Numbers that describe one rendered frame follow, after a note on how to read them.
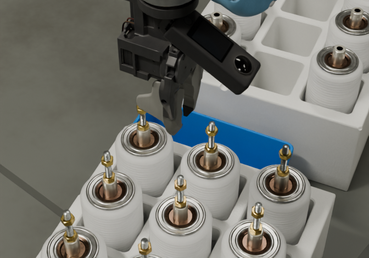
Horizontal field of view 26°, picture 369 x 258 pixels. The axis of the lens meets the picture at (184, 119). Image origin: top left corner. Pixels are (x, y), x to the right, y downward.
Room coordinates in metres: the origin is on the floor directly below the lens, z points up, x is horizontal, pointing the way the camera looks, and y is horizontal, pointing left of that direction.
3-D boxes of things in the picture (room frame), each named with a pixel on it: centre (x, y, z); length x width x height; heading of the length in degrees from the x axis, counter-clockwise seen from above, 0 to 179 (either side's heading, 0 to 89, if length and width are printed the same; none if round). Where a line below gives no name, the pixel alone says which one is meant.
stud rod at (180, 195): (0.73, 0.01, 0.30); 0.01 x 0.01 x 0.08
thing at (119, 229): (0.78, 0.11, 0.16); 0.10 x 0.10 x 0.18
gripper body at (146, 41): (0.74, 0.03, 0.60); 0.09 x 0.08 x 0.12; 63
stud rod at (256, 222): (0.68, -0.10, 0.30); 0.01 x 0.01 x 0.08
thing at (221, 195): (0.84, -0.04, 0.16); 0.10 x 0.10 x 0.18
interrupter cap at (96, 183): (0.78, 0.11, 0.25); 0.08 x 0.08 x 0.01
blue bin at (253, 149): (1.01, -0.05, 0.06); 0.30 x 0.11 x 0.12; 65
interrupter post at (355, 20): (1.18, -0.32, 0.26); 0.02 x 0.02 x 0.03
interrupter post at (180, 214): (0.73, 0.01, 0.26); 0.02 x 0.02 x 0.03
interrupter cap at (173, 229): (0.73, 0.01, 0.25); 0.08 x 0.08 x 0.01
